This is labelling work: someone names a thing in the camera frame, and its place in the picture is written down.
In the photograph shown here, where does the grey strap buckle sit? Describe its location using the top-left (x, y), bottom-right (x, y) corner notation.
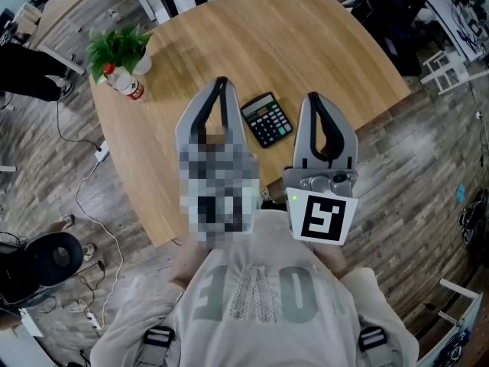
top-left (357, 325), bottom-right (402, 367)
top-left (137, 326), bottom-right (176, 367)

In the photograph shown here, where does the clear bottle red cap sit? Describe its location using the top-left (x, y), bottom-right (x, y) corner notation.
top-left (102, 63), bottom-right (147, 103)

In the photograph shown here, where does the small white stool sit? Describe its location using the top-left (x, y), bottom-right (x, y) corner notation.
top-left (419, 49), bottom-right (471, 96)

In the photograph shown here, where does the black office chair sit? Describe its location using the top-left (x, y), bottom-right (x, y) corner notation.
top-left (0, 231), bottom-right (85, 307)

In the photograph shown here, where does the white power strip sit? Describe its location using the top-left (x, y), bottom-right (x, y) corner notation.
top-left (70, 299), bottom-right (105, 331)

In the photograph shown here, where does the white cable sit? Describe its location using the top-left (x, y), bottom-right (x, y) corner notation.
top-left (74, 158), bottom-right (125, 323)

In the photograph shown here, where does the black bundle of gear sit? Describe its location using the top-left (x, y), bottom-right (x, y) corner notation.
top-left (457, 188), bottom-right (489, 245)

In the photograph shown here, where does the person's light grey shirt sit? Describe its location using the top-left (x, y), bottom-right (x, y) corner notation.
top-left (89, 208), bottom-right (421, 367)

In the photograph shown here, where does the round wooden table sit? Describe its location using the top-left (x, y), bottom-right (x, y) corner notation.
top-left (88, 0), bottom-right (412, 249)

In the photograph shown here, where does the white power adapter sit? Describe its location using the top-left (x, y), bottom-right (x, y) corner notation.
top-left (94, 140), bottom-right (111, 164)

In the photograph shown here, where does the green potted plant white pot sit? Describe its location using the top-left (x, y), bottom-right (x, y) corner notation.
top-left (85, 24), bottom-right (154, 86)

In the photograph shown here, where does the person's left forearm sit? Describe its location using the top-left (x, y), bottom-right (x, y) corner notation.
top-left (167, 238), bottom-right (217, 294)

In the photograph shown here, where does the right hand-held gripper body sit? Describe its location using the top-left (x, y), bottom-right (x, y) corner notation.
top-left (282, 167), bottom-right (360, 246)

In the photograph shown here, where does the person's right forearm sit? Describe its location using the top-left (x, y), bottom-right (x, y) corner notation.
top-left (310, 242), bottom-right (349, 281)

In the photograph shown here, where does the white desk with clutter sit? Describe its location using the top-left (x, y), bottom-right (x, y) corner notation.
top-left (424, 0), bottom-right (489, 63)

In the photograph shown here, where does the black calculator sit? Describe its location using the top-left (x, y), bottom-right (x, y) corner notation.
top-left (240, 91), bottom-right (295, 150)

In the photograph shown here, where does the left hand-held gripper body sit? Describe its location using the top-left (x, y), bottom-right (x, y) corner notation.
top-left (177, 134), bottom-right (263, 250)

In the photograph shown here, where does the black cable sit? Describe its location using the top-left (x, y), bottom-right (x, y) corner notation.
top-left (55, 100), bottom-right (103, 153)

